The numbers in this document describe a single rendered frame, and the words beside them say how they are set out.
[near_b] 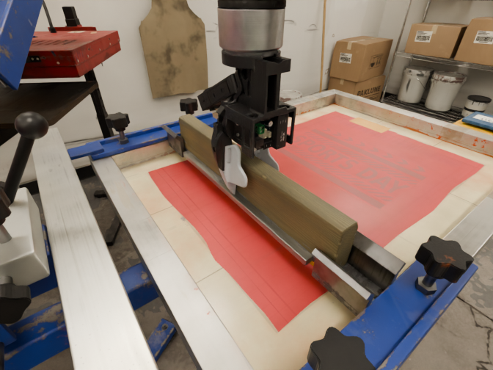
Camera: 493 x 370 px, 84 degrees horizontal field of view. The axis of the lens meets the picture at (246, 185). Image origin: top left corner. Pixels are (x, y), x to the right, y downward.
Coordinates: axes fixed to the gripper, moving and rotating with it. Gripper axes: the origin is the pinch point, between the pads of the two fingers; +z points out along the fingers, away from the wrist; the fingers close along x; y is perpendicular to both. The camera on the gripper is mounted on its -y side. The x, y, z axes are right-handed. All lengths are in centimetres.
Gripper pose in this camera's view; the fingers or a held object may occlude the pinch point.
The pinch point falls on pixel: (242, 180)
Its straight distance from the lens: 45.7
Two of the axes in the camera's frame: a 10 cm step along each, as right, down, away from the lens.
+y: 5.9, 4.7, -6.6
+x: 8.1, -3.4, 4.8
